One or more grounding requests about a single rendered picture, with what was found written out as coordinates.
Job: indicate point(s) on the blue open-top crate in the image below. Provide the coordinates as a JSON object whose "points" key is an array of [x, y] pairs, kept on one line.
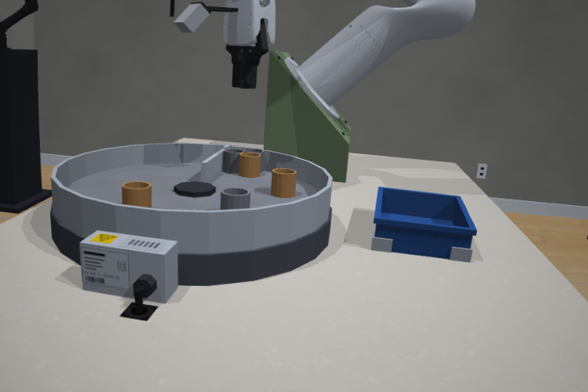
{"points": [[420, 229]]}

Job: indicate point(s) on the bronze bushing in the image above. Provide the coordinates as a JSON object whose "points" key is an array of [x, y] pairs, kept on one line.
{"points": [[137, 193], [249, 164], [283, 183]]}

